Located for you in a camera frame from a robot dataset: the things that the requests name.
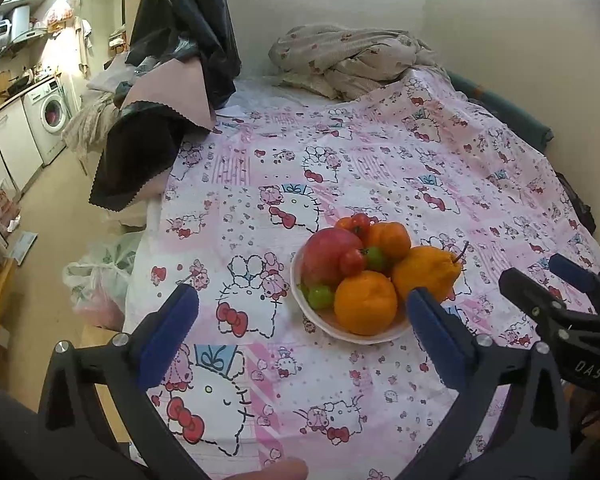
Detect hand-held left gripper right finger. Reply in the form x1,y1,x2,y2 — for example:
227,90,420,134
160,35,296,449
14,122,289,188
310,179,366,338
395,287,573,480

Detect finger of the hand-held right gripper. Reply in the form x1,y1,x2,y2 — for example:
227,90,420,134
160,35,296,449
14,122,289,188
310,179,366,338
549,253,600,311
498,267,568,323

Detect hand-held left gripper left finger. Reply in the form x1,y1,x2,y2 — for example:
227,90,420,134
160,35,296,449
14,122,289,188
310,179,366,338
37,284,211,480

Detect orange mandarin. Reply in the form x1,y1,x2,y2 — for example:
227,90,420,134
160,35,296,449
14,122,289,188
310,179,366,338
334,270,398,336

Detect white fruit bowl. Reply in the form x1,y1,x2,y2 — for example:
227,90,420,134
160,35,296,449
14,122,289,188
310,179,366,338
290,247,416,345

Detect small red tomato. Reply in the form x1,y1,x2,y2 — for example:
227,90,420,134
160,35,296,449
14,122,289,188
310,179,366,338
340,249,366,277

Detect small green fruit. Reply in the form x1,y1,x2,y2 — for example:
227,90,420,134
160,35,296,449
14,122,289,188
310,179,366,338
306,284,336,309

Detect red apple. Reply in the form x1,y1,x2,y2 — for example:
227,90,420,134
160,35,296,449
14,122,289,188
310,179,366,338
300,227,365,288

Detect person's left hand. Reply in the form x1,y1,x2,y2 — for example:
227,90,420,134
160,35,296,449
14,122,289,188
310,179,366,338
230,459,309,480

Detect dark bag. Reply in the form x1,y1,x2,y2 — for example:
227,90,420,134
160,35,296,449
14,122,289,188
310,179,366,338
555,172,597,233

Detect translucent plastic bag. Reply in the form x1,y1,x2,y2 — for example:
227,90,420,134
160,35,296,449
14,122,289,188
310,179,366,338
62,232,143,331

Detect teal mattress pad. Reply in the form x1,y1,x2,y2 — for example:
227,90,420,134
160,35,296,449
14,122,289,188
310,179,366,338
447,70,555,153

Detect black pink-backed cloth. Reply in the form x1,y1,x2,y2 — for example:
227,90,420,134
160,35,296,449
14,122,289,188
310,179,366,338
89,57,218,211

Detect person's dark clothing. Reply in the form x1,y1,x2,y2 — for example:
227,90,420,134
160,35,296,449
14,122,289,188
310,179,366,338
0,380,46,480

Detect pink cartoon printed blanket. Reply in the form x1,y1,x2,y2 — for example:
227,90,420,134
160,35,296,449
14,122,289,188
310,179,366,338
122,67,600,480

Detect beige floral cloth pile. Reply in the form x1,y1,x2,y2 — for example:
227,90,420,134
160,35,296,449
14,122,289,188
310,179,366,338
62,55,131,161

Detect white floor cabinets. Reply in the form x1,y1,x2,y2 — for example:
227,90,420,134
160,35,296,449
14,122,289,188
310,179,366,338
0,100,45,196

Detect white washing machine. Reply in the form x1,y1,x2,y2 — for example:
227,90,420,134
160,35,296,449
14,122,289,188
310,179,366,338
22,77,73,167

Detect cream floral quilt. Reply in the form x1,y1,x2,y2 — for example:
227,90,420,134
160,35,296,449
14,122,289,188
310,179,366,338
269,24,451,101

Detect black shiny jacket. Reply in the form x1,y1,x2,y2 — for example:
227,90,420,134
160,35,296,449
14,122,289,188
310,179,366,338
125,0,242,111

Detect white water heater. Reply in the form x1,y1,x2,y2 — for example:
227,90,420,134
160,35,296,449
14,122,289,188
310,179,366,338
11,4,31,43

